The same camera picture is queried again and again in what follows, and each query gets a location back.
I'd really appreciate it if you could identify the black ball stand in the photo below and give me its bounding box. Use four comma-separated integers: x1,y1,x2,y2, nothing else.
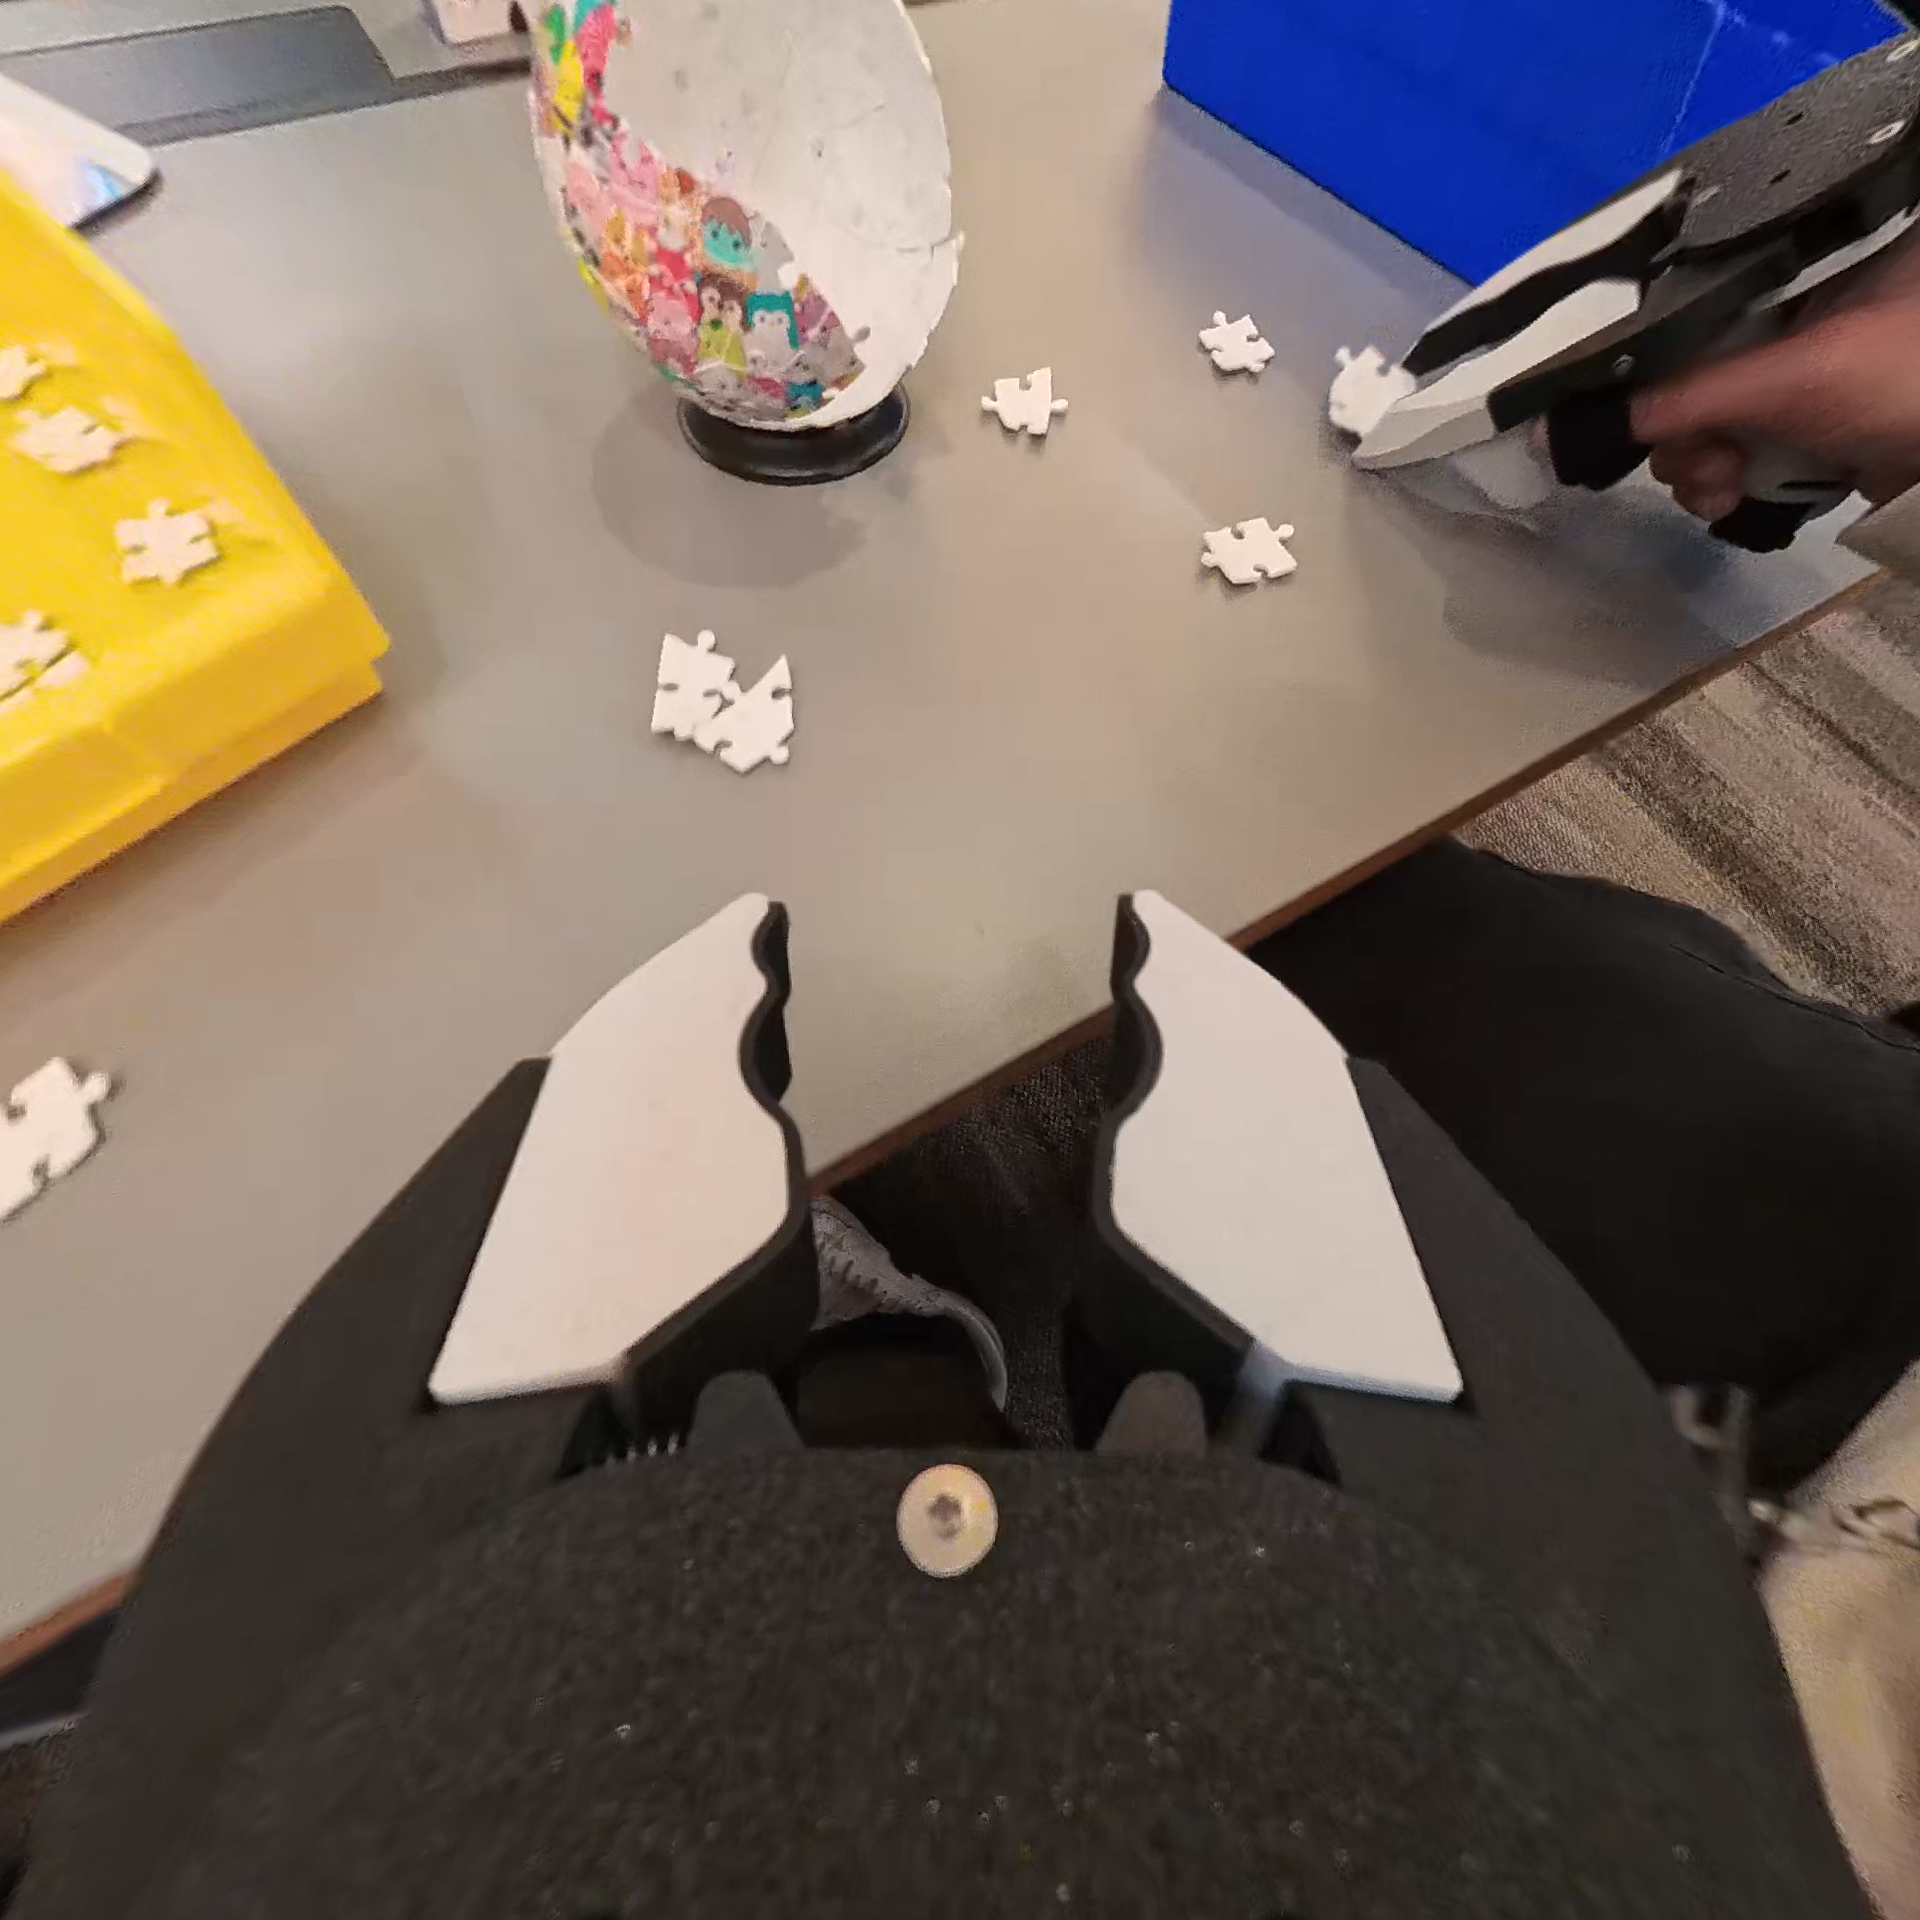
680,374,914,488

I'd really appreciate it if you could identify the colourful puzzle ball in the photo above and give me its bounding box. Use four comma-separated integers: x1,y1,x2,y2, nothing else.
529,0,970,427

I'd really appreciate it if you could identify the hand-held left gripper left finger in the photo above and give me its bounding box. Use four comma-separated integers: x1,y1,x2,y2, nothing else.
429,891,820,1412

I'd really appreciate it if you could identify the white stand base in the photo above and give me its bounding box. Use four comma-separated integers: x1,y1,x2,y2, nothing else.
0,75,161,231

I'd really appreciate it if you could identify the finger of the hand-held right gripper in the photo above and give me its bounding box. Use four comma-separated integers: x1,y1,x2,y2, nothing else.
1407,170,1691,398
1352,301,1647,475

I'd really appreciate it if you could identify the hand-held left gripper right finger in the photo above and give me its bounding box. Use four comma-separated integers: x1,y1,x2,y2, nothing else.
1089,891,1466,1412

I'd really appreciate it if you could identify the beige hoodie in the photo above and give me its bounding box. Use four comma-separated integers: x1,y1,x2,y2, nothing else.
1756,1366,1920,1920

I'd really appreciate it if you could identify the yellow plastic bin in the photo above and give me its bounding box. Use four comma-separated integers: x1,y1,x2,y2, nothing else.
0,166,395,920

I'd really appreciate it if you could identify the blue plastic bin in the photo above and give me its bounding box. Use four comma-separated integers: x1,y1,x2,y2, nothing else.
1167,0,1920,288

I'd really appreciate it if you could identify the person's right hand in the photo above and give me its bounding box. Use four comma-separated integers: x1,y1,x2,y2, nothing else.
1637,301,1920,536

